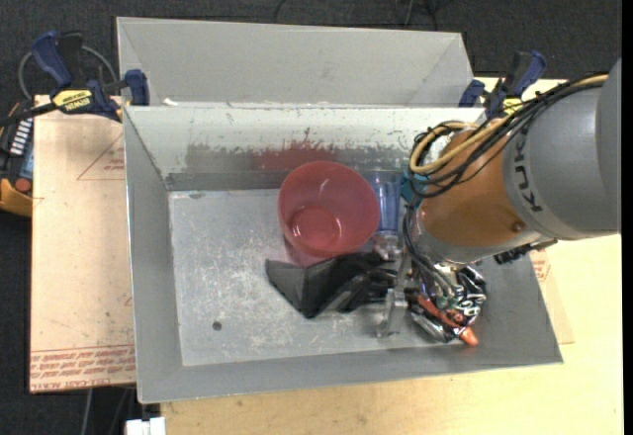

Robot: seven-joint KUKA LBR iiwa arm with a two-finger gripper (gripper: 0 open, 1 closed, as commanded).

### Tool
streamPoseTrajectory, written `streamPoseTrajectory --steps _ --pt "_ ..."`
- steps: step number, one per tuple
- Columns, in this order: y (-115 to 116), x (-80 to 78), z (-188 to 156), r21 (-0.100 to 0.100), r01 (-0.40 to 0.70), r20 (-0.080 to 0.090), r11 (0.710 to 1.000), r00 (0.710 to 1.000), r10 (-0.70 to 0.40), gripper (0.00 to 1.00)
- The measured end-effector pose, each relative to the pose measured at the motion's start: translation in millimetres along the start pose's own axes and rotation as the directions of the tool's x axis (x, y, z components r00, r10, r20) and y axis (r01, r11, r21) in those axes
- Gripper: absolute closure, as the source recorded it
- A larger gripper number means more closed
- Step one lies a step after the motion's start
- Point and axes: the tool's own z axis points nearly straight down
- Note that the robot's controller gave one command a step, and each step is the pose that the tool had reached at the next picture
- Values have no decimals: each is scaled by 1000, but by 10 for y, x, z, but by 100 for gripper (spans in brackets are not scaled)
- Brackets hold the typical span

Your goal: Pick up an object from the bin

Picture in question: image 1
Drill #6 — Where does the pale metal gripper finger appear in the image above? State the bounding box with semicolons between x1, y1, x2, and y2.
377;288;397;339
394;300;410;336

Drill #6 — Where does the black shiny foil packet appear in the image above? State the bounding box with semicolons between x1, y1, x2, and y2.
408;268;489;346

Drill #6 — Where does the black folded case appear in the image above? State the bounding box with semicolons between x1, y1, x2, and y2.
265;252;400;319

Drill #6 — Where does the clear blue plastic cup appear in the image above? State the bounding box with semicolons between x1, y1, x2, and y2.
368;170;407;259

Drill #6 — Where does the teal plastic object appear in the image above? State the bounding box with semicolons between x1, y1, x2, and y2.
400;173;427;201

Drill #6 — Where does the red plastic cup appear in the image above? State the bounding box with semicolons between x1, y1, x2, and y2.
277;160;382;269

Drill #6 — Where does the grey metal bin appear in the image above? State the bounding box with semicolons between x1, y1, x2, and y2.
116;16;564;404

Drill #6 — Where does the brown cardboard board, red print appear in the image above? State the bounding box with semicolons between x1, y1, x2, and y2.
29;94;578;394

